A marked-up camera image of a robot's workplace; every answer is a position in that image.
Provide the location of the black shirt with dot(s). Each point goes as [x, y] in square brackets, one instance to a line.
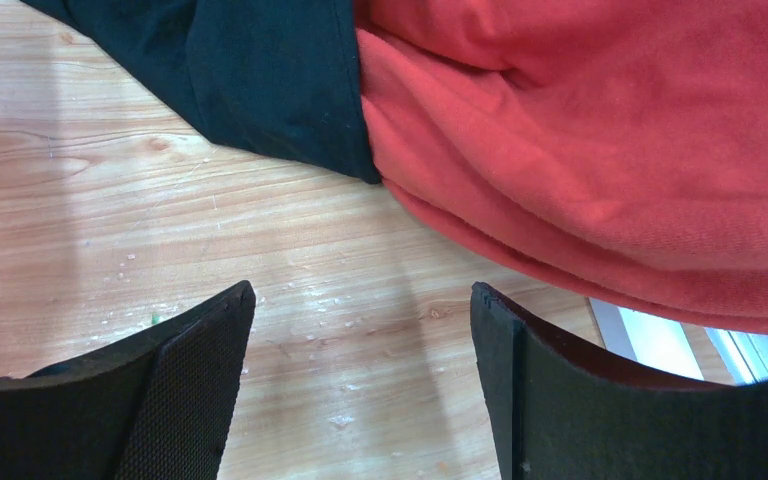
[275, 78]

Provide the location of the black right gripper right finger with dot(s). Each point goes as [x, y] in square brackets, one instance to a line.
[564, 408]

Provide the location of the red sweater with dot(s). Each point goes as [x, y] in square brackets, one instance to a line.
[618, 149]

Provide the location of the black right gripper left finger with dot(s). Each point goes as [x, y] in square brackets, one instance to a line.
[155, 405]

